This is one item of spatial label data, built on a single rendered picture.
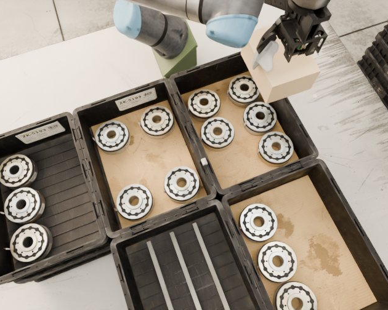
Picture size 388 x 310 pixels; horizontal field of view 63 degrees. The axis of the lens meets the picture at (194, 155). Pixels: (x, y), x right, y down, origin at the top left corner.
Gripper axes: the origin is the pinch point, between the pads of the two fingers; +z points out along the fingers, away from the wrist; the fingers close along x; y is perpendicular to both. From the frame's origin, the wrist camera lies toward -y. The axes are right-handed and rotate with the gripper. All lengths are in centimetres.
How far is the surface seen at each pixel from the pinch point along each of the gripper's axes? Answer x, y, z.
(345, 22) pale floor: 114, -79, 111
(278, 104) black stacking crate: 4.2, 1.9, 22.0
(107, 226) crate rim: -53, 21, 17
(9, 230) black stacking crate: -82, 10, 27
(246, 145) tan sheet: -8.7, 9.2, 27.4
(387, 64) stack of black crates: 84, -19, 68
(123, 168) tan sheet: -46, 3, 27
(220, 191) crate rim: -22.9, 22.2, 17.3
